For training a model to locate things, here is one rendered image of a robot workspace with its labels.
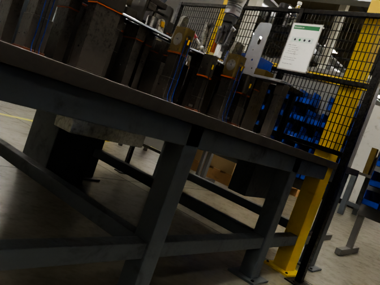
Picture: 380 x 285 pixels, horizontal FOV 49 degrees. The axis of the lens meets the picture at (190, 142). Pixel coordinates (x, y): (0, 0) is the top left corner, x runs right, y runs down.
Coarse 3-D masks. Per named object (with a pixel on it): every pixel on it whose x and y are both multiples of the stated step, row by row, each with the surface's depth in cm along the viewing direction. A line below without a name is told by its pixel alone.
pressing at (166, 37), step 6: (84, 0) 185; (132, 18) 184; (144, 24) 189; (156, 30) 194; (156, 36) 211; (162, 36) 211; (168, 36) 199; (168, 42) 216; (192, 48) 210; (192, 54) 236; (222, 66) 240
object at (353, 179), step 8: (376, 152) 634; (368, 160) 639; (376, 160) 635; (368, 168) 637; (352, 176) 635; (368, 176) 618; (352, 184) 633; (368, 184) 692; (344, 192) 639; (360, 192) 696; (344, 200) 637; (360, 200) 694; (344, 208) 638
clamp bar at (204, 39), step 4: (208, 24) 245; (212, 24) 242; (204, 28) 244; (208, 28) 245; (204, 32) 243; (208, 32) 245; (204, 36) 243; (208, 36) 245; (204, 40) 244; (200, 44) 244; (204, 44) 245; (204, 48) 245; (204, 52) 244
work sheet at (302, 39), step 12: (300, 24) 266; (312, 24) 259; (288, 36) 270; (300, 36) 264; (312, 36) 258; (288, 48) 268; (300, 48) 262; (312, 48) 256; (288, 60) 267; (300, 60) 260; (300, 72) 258
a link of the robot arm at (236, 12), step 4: (228, 4) 229; (232, 4) 228; (228, 8) 229; (232, 8) 228; (236, 8) 228; (240, 8) 230; (224, 12) 232; (228, 12) 229; (232, 12) 228; (236, 12) 229; (240, 12) 231; (236, 16) 232
